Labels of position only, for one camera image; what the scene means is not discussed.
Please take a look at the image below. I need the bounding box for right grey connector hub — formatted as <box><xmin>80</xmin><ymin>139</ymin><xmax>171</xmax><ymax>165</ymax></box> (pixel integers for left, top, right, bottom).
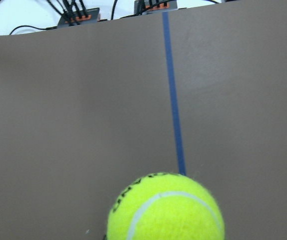
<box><xmin>133</xmin><ymin>0</ymin><xmax>178</xmax><ymax>14</ymax></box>

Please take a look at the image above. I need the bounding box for left grey connector hub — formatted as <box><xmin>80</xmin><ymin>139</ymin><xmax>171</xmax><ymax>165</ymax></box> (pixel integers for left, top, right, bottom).
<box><xmin>57</xmin><ymin>7</ymin><xmax>101</xmax><ymax>28</ymax></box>

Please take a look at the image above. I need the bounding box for yellow tennis ball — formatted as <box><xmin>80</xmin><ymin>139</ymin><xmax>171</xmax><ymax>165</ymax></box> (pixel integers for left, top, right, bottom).
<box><xmin>106</xmin><ymin>172</ymin><xmax>226</xmax><ymax>240</ymax></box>

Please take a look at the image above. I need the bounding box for grey connector hub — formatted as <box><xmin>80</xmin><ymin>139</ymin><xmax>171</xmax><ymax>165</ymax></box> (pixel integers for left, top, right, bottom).
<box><xmin>57</xmin><ymin>7</ymin><xmax>101</xmax><ymax>28</ymax></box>
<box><xmin>133</xmin><ymin>0</ymin><xmax>178</xmax><ymax>14</ymax></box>

